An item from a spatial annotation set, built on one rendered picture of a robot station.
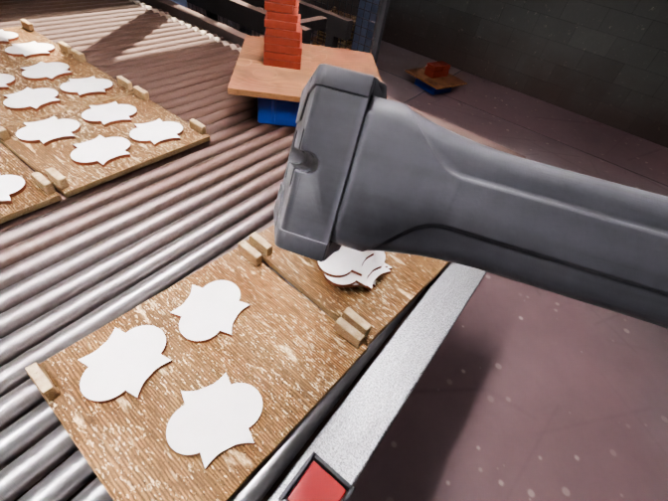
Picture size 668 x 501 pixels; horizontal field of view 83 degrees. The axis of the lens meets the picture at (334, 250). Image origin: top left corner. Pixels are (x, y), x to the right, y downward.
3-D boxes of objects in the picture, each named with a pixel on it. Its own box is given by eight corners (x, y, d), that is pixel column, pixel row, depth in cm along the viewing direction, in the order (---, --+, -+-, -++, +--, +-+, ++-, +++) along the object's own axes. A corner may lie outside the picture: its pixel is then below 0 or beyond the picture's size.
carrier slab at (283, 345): (366, 351, 69) (368, 347, 68) (163, 573, 44) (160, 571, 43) (241, 250, 82) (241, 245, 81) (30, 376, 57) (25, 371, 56)
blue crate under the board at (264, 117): (343, 94, 148) (347, 69, 141) (349, 134, 126) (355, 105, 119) (262, 84, 143) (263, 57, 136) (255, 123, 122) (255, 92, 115)
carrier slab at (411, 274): (465, 247, 94) (467, 243, 93) (366, 347, 70) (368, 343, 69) (358, 181, 108) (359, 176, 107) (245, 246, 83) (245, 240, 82)
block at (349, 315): (370, 333, 70) (373, 325, 68) (364, 339, 69) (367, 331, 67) (346, 313, 73) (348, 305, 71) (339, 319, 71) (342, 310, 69)
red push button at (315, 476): (345, 492, 53) (347, 489, 52) (319, 533, 50) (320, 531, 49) (312, 462, 55) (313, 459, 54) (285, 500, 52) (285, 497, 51)
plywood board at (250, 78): (371, 58, 154) (372, 53, 152) (390, 113, 119) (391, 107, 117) (246, 40, 146) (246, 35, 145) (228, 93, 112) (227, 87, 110)
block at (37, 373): (62, 394, 55) (55, 386, 53) (48, 404, 54) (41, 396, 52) (43, 367, 57) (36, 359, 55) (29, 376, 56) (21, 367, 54)
